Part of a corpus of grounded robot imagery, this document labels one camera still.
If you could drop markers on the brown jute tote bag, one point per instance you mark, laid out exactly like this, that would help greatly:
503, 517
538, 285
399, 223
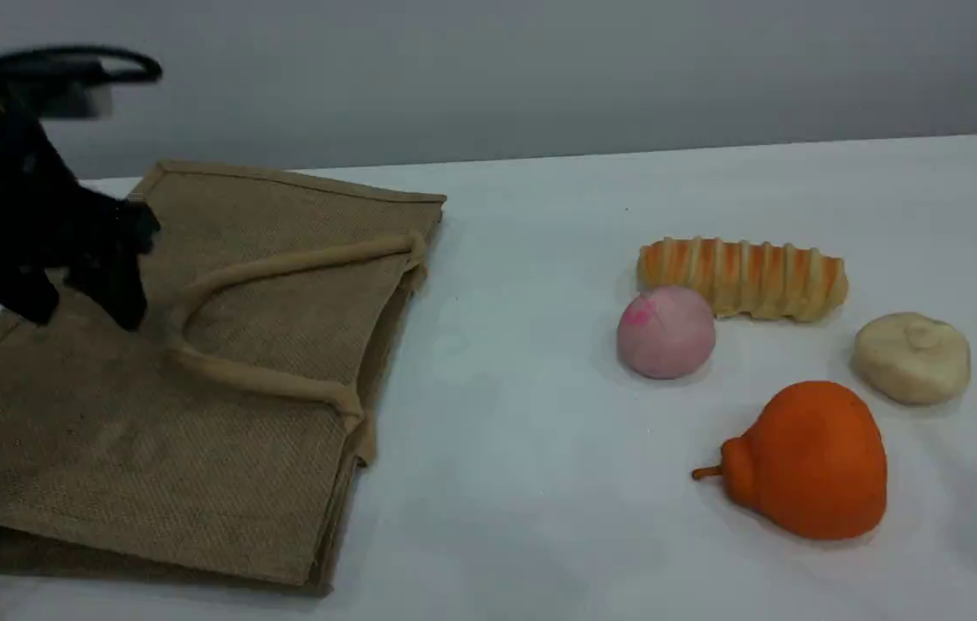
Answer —
195, 431

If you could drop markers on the pink peach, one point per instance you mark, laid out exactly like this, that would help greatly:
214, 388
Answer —
666, 335

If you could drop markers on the striped long bread roll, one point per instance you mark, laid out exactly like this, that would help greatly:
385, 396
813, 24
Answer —
747, 278

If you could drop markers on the orange pear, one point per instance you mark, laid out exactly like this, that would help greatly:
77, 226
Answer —
811, 461

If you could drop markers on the cream round bun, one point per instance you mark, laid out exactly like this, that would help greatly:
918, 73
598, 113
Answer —
911, 358

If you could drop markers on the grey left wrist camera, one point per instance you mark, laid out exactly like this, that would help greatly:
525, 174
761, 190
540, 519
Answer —
83, 99

